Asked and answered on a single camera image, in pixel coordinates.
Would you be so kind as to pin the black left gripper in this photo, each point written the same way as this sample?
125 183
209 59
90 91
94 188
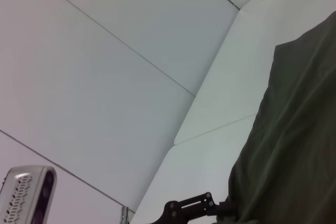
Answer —
170 214

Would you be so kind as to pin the dark green FREE t-shirt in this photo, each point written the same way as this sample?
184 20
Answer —
288 129

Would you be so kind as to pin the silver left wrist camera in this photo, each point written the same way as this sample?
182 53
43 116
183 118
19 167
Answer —
23 195

